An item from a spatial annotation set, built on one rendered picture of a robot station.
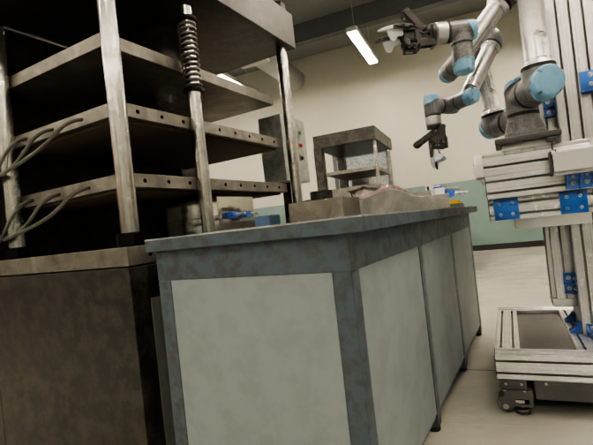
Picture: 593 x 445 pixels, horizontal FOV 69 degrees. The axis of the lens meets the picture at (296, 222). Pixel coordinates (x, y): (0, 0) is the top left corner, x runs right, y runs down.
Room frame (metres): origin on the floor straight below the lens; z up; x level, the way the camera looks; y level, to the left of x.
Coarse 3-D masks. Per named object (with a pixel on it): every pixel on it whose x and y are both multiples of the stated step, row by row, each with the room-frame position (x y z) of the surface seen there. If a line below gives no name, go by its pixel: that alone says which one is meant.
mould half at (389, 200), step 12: (336, 192) 1.76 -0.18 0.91; (348, 192) 1.75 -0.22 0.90; (384, 192) 1.72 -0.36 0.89; (396, 192) 1.71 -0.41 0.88; (360, 204) 1.74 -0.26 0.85; (372, 204) 1.73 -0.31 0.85; (384, 204) 1.72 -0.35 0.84; (396, 204) 1.71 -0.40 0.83; (408, 204) 1.70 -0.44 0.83; (420, 204) 1.69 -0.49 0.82; (432, 204) 1.68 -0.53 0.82; (444, 204) 1.68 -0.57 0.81
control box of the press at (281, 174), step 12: (264, 120) 2.62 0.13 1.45; (276, 120) 2.58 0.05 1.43; (264, 132) 2.63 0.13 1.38; (276, 132) 2.58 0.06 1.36; (300, 132) 2.74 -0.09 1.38; (300, 144) 2.73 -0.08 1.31; (264, 156) 2.64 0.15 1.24; (276, 156) 2.59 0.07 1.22; (300, 156) 2.73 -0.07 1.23; (264, 168) 2.64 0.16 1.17; (276, 168) 2.60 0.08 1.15; (288, 168) 2.59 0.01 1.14; (300, 168) 2.73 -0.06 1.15; (276, 180) 2.60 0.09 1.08; (288, 180) 2.58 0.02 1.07; (288, 192) 2.71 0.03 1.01; (288, 204) 2.71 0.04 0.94; (288, 216) 2.72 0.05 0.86
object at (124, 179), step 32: (96, 0) 1.42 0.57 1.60; (0, 32) 1.76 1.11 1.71; (0, 64) 1.75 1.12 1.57; (0, 96) 1.74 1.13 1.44; (288, 96) 2.42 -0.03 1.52; (0, 128) 1.74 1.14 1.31; (128, 128) 1.44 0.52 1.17; (288, 128) 2.42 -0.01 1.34; (128, 160) 1.42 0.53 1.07; (288, 160) 2.44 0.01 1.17; (128, 192) 1.41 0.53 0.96; (128, 224) 1.41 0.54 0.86
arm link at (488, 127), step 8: (488, 72) 2.23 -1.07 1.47; (488, 80) 2.23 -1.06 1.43; (480, 88) 2.25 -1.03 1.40; (488, 88) 2.23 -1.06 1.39; (488, 96) 2.24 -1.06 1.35; (496, 96) 2.24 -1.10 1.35; (488, 104) 2.25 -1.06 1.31; (496, 104) 2.24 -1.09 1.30; (488, 112) 2.24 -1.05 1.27; (496, 112) 2.23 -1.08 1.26; (488, 120) 2.25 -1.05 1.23; (496, 120) 2.21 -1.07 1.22; (480, 128) 2.31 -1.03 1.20; (488, 128) 2.26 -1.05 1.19; (496, 128) 2.22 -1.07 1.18; (488, 136) 2.29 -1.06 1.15; (496, 136) 2.27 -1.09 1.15
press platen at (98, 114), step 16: (96, 112) 1.53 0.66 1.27; (128, 112) 1.52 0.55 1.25; (144, 112) 1.59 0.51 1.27; (160, 112) 1.66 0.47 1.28; (64, 128) 1.63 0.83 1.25; (80, 128) 1.60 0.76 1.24; (176, 128) 1.76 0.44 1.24; (208, 128) 1.90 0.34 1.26; (224, 128) 1.99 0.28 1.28; (32, 144) 1.76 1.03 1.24; (256, 144) 2.25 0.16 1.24; (272, 144) 2.34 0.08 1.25
